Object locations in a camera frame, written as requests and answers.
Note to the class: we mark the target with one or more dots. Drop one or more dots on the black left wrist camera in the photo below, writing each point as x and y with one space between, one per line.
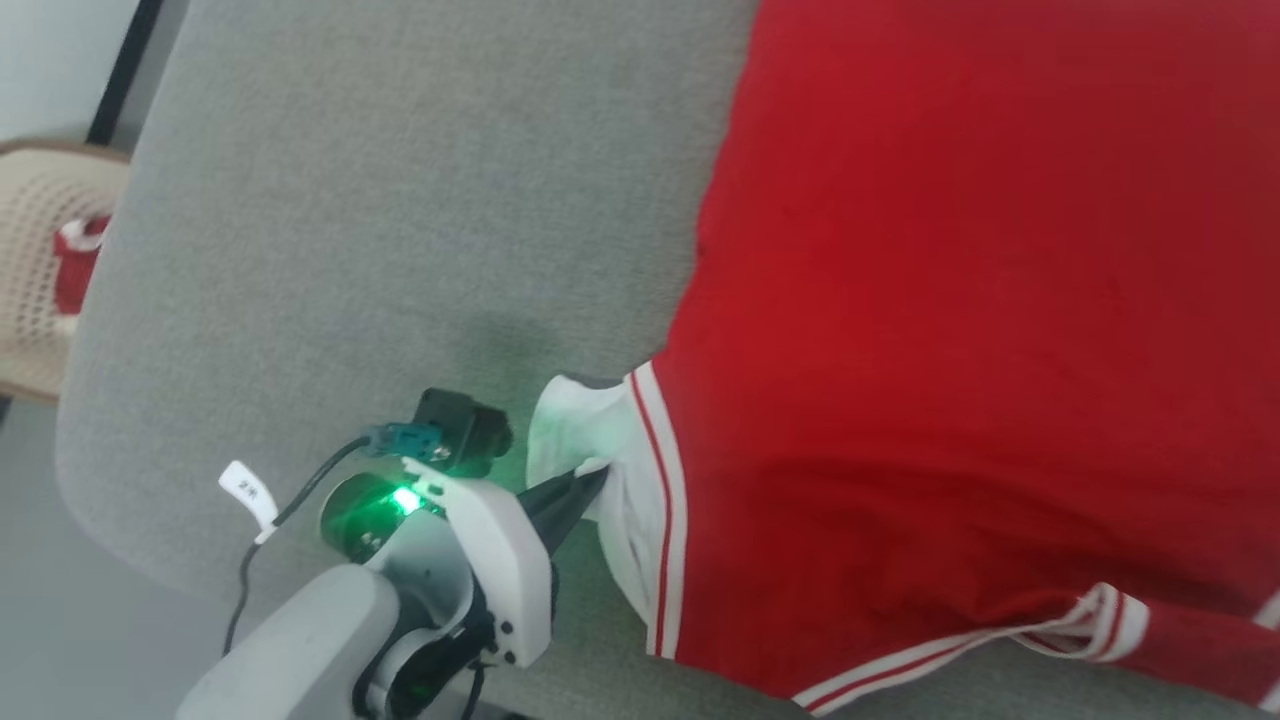
462 430

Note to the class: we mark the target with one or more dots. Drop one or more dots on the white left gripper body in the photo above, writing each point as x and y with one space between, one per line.
500 560

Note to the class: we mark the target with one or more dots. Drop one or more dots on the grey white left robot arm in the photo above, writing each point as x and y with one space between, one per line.
320 640

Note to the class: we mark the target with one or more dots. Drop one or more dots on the red garment with white trim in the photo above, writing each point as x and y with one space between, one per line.
75 270

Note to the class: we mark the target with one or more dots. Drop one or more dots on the beige perforated laundry basket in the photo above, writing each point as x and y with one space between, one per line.
40 230

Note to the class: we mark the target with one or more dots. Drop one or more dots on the red basketball jersey garment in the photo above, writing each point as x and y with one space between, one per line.
960 330

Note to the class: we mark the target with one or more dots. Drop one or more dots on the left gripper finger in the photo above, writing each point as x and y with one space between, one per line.
555 528
560 492

